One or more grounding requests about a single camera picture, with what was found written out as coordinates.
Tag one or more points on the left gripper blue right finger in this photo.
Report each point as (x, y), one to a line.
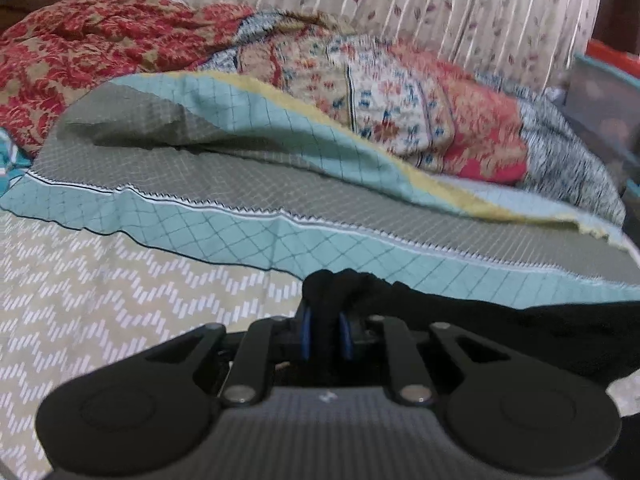
(380, 351)

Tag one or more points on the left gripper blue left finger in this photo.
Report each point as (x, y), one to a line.
(256, 357)

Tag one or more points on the black pants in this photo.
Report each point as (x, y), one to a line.
(599, 342)

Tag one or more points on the patterned blue white bedsheet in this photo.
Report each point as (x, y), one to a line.
(162, 202)

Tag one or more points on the teal lattice pillow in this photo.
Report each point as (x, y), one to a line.
(14, 163)

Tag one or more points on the clear plastic storage drawers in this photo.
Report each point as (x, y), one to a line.
(603, 99)

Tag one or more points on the red floral blanket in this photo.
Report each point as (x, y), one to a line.
(57, 54)

